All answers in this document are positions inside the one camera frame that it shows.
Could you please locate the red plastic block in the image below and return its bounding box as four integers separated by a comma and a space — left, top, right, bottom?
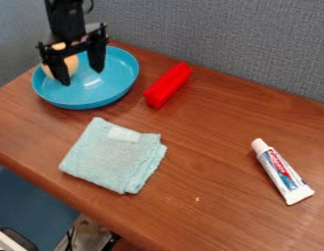
143, 62, 192, 109

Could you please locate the light blue cloth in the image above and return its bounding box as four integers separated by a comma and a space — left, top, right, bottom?
59, 118, 167, 194

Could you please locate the black cable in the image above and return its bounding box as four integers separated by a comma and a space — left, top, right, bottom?
83, 0, 96, 15

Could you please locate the white black object corner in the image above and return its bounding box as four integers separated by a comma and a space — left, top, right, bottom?
0, 227, 39, 251

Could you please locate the white toothpaste tube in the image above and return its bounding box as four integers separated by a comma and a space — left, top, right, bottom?
251, 138, 314, 206

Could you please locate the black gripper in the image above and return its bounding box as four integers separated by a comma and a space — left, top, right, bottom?
37, 0, 107, 86

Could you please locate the grey table leg base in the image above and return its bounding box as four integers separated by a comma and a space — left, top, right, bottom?
53, 215, 120, 251

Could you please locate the blue plate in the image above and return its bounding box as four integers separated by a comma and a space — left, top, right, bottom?
32, 46, 140, 110

